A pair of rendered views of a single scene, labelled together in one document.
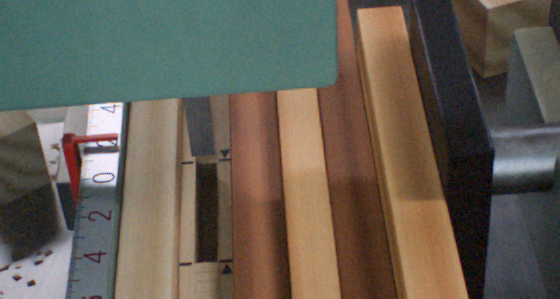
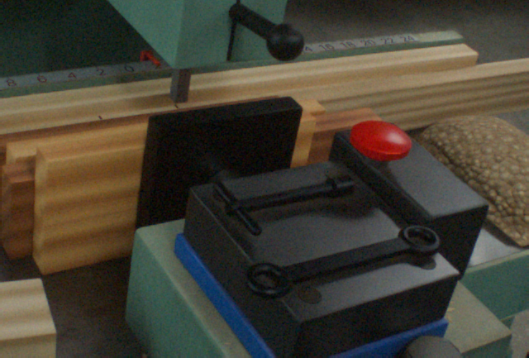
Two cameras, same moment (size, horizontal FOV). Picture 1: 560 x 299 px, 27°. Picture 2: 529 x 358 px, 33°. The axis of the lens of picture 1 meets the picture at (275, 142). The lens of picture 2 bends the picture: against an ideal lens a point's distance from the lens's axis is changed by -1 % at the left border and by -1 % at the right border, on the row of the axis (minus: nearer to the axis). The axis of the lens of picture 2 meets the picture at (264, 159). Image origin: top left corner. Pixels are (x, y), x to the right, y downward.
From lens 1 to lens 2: 0.42 m
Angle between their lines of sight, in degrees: 43
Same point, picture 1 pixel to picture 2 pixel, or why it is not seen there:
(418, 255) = (94, 141)
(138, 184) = (137, 84)
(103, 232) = (89, 74)
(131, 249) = (89, 90)
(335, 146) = not seen: hidden behind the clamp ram
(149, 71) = (131, 5)
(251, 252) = (106, 124)
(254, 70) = (154, 34)
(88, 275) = (59, 75)
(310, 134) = not seen: hidden behind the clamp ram
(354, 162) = not seen: hidden behind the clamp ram
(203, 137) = (173, 88)
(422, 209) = (131, 140)
